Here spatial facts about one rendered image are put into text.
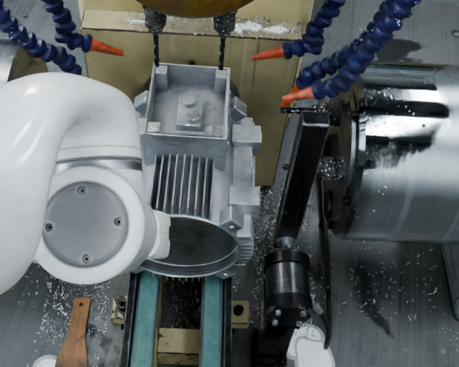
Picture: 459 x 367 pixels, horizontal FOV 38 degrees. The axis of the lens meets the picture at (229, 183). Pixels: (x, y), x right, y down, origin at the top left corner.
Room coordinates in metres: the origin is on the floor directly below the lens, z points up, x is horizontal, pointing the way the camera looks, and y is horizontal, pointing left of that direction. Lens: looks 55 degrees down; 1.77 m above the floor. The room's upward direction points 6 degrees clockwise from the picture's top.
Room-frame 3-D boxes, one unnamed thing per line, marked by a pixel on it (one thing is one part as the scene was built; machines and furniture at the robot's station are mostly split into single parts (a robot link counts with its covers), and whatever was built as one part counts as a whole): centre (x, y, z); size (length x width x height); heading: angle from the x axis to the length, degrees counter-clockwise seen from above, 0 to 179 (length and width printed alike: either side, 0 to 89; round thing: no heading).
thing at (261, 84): (0.73, 0.08, 0.97); 0.30 x 0.11 x 0.34; 94
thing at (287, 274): (0.57, -0.11, 0.92); 0.45 x 0.13 x 0.24; 4
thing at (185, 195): (0.52, 0.06, 1.01); 0.20 x 0.19 x 0.19; 3
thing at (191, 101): (0.56, 0.06, 1.11); 0.12 x 0.11 x 0.07; 3
